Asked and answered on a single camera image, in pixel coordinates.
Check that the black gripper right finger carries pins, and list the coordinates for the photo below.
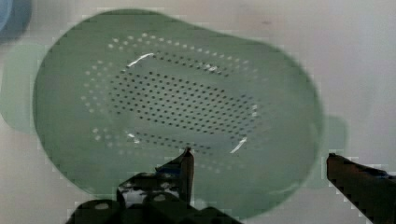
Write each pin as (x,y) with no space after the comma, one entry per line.
(371,191)

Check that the green plastic strainer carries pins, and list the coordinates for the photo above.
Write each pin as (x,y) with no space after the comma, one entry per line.
(128,90)

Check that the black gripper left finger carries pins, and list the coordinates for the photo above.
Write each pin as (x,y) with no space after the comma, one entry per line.
(174,177)

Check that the blue bowl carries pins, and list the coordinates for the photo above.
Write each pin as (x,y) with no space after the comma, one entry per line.
(15,16)

